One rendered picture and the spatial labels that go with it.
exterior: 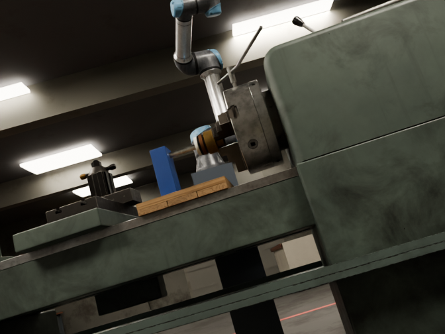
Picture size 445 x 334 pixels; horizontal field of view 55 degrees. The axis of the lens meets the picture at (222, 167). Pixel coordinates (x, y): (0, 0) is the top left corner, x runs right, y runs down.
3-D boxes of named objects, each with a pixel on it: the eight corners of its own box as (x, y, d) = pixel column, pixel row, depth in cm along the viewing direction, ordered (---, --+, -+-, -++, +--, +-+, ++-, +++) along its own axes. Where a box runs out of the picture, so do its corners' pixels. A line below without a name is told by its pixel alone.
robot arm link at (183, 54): (169, 66, 231) (168, -8, 187) (189, 62, 233) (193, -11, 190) (175, 83, 226) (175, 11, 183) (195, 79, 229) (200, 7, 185)
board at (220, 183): (242, 201, 169) (239, 191, 170) (228, 187, 134) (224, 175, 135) (171, 223, 172) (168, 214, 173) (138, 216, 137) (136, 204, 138)
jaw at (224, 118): (242, 120, 154) (235, 105, 143) (245, 132, 152) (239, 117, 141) (212, 130, 155) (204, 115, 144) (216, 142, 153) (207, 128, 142)
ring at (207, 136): (222, 129, 162) (198, 137, 163) (217, 122, 153) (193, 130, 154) (229, 152, 160) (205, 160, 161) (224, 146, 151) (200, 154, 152)
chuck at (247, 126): (275, 169, 169) (250, 95, 173) (273, 162, 138) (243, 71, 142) (253, 177, 170) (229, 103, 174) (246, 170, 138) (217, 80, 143)
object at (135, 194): (142, 203, 171) (139, 190, 172) (133, 199, 161) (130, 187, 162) (95, 218, 173) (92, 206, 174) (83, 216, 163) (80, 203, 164)
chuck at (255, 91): (283, 167, 168) (259, 93, 172) (283, 158, 137) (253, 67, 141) (275, 169, 169) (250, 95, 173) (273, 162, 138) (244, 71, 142)
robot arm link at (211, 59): (216, 154, 222) (189, 59, 233) (243, 147, 225) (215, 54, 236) (220, 147, 211) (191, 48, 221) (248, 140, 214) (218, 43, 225)
